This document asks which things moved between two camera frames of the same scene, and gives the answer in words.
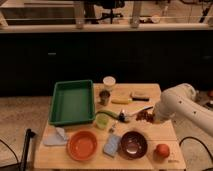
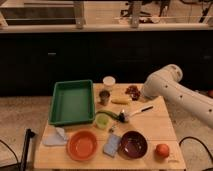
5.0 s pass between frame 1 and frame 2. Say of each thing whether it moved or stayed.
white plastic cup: stayed
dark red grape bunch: moved
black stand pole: stayed
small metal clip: stayed
